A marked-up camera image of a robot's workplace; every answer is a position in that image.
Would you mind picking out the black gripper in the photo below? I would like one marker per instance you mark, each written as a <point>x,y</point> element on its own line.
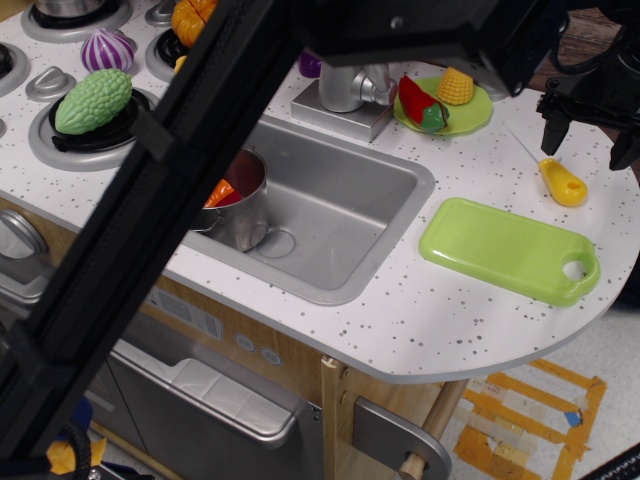
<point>605,96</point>

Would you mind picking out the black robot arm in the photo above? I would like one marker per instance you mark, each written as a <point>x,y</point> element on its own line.
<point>182,148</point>

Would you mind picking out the green plastic cutting board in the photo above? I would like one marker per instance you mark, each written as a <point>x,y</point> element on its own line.
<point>519,254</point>

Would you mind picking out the green plastic plate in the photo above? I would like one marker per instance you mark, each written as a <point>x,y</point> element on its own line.
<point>463,119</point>

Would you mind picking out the yellow toy corn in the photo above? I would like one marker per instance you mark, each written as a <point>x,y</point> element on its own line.
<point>455,87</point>

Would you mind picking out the red toy chili pepper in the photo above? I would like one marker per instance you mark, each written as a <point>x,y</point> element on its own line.
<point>424,111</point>

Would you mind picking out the silver toy faucet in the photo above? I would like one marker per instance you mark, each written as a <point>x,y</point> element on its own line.
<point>354,101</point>

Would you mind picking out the grey toy sink basin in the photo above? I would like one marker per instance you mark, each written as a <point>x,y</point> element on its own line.
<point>335,211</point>

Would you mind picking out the purple toy cup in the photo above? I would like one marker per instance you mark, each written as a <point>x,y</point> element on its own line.
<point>309,65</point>

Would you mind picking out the wooden table leg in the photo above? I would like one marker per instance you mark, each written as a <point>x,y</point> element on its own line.
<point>444,407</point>

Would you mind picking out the silver metal pot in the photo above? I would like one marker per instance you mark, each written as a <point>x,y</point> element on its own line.
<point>244,224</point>

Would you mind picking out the orange toy vegetable in pot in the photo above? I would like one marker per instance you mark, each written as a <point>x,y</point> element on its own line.
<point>224,194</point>

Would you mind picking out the orange toy pumpkin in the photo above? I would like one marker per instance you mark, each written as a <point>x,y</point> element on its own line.
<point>189,19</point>

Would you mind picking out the back right stove burner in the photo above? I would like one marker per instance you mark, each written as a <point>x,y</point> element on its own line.
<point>162,54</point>

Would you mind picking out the stove burner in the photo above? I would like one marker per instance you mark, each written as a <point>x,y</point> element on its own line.
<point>39,27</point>
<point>162,54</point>
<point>100,149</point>
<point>15,68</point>

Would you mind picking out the silver back stove knob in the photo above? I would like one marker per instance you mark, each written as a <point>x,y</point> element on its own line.
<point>160,14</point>

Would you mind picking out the silver stove knob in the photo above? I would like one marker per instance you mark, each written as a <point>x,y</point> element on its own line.
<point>160,14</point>
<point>51,84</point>

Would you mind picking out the grey toy dishwasher door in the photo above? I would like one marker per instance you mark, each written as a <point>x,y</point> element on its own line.
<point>201,415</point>

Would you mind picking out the front stove burner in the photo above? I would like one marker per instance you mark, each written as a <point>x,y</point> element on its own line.
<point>100,149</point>

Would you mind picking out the purple striped toy onion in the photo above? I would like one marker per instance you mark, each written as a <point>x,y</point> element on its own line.
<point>105,49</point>

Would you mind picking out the green toy bitter gourd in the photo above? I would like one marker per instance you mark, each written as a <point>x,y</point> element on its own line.
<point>93,102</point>

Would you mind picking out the silver pot on burner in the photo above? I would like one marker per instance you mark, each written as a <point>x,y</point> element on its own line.
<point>67,9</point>

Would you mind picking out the back left stove burner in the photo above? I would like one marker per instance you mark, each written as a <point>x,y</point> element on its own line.
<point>39,27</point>

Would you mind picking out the grey oven knob panel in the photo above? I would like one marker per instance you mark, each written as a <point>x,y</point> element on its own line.
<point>25,266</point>

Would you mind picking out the far left stove burner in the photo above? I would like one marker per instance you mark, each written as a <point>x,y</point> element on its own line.
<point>15,68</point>

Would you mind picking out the yellow handled toy knife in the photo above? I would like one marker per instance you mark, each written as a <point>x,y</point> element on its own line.
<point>565,187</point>

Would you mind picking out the grey towel holder bracket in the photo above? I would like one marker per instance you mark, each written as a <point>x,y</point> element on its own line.
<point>389,439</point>

